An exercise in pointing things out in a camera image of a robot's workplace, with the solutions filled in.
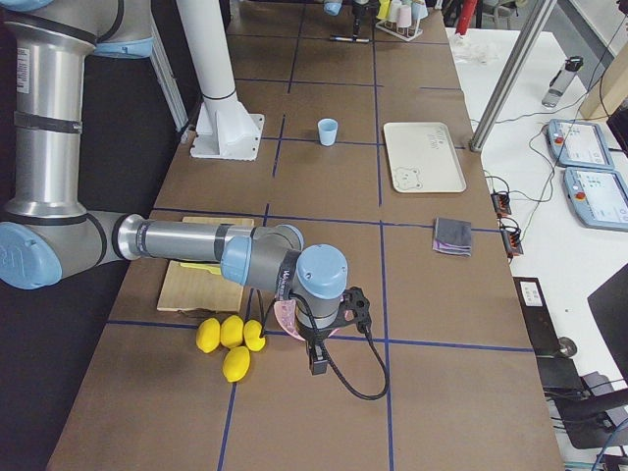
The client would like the yellow plastic knife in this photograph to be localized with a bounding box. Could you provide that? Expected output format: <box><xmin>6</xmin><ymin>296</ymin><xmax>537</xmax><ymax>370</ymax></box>
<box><xmin>180</xmin><ymin>262</ymin><xmax>222</xmax><ymax>275</ymax></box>

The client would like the yellow lemon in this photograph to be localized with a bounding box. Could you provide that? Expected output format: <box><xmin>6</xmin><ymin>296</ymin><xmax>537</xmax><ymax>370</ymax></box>
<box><xmin>243</xmin><ymin>319</ymin><xmax>266</xmax><ymax>352</ymax></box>
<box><xmin>222</xmin><ymin>345</ymin><xmax>251</xmax><ymax>383</ymax></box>
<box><xmin>195</xmin><ymin>318</ymin><xmax>221</xmax><ymax>353</ymax></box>
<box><xmin>220</xmin><ymin>315</ymin><xmax>244</xmax><ymax>349</ymax></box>

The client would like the yellow-green plastic cup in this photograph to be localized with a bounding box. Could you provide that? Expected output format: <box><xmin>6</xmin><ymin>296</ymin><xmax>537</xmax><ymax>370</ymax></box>
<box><xmin>376</xmin><ymin>0</ymin><xmax>391</xmax><ymax>20</ymax></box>

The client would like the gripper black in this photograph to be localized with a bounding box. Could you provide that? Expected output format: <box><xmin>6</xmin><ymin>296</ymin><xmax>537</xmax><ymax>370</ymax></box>
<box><xmin>352</xmin><ymin>0</ymin><xmax>368</xmax><ymax>36</ymax></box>
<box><xmin>298</xmin><ymin>323</ymin><xmax>338</xmax><ymax>376</ymax></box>

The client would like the cream bear tray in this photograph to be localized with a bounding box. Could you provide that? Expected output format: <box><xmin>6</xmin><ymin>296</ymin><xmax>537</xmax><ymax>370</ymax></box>
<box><xmin>384</xmin><ymin>122</ymin><xmax>466</xmax><ymax>193</ymax></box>

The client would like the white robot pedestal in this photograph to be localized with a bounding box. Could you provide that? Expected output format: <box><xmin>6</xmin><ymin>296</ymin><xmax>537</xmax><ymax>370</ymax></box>
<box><xmin>177</xmin><ymin>0</ymin><xmax>265</xmax><ymax>161</ymax></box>

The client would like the steel muddler black tip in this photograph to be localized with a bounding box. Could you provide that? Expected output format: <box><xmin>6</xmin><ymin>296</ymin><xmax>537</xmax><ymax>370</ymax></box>
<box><xmin>329</xmin><ymin>35</ymin><xmax>371</xmax><ymax>44</ymax></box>

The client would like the wooden cutting board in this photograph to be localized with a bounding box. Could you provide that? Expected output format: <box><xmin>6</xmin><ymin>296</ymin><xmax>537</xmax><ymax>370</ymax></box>
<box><xmin>156</xmin><ymin>216</ymin><xmax>256</xmax><ymax>314</ymax></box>

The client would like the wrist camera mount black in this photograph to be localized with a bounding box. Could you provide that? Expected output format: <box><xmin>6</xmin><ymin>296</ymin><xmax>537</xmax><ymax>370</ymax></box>
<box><xmin>340</xmin><ymin>287</ymin><xmax>372</xmax><ymax>337</ymax></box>

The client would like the pink bowl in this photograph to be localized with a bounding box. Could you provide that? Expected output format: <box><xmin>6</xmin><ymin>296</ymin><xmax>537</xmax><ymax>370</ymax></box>
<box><xmin>274</xmin><ymin>298</ymin><xmax>353</xmax><ymax>341</ymax></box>

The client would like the light blue cup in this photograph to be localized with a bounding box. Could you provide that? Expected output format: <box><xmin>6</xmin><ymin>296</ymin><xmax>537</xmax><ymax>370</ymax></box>
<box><xmin>317</xmin><ymin>118</ymin><xmax>339</xmax><ymax>146</ymax></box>

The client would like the white plastic cup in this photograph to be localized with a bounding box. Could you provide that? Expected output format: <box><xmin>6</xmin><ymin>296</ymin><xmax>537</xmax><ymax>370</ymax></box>
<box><xmin>387</xmin><ymin>0</ymin><xmax>402</xmax><ymax>23</ymax></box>

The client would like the grey folded cloth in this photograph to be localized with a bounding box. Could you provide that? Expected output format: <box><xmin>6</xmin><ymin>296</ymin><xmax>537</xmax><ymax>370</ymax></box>
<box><xmin>433</xmin><ymin>217</ymin><xmax>472</xmax><ymax>256</ymax></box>

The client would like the clear acrylic cup rack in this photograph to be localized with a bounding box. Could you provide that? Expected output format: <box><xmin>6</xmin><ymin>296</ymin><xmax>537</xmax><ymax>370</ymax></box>
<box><xmin>375</xmin><ymin>21</ymin><xmax>423</xmax><ymax>42</ymax></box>

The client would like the teach pendant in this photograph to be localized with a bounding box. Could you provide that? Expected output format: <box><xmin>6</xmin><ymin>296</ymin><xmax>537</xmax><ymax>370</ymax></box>
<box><xmin>563</xmin><ymin>167</ymin><xmax>627</xmax><ymax>232</ymax></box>
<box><xmin>547</xmin><ymin>119</ymin><xmax>614</xmax><ymax>170</ymax></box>

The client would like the pink plastic cup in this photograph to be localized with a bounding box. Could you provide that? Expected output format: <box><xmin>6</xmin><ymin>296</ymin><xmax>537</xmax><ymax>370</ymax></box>
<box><xmin>396</xmin><ymin>5</ymin><xmax>412</xmax><ymax>28</ymax></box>

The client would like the aluminium frame post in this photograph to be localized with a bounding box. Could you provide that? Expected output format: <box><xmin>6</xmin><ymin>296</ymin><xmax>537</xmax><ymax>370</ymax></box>
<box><xmin>469</xmin><ymin>0</ymin><xmax>557</xmax><ymax>153</ymax></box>

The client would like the grey-blue plastic cup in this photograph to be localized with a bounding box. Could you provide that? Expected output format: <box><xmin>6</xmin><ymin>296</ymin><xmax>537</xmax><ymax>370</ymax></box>
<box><xmin>411</xmin><ymin>0</ymin><xmax>429</xmax><ymax>21</ymax></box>

